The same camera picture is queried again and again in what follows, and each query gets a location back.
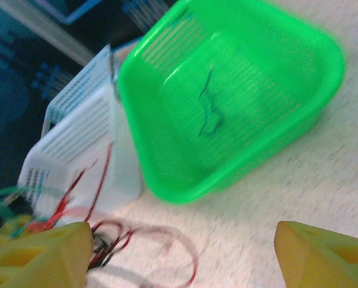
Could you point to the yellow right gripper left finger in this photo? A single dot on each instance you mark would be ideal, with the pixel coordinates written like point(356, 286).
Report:
point(46, 264)

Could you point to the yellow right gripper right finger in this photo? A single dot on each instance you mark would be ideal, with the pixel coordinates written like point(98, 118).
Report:
point(322, 261)

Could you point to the white plastic basket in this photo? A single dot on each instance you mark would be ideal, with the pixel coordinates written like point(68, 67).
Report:
point(121, 168)

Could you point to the light blue plastic basket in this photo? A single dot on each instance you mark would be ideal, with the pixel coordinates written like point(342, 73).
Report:
point(76, 81)

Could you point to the green plastic basket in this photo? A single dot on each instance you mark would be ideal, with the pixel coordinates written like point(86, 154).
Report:
point(256, 75)

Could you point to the aluminium frame post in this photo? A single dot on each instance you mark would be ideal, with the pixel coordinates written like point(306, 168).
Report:
point(46, 33)

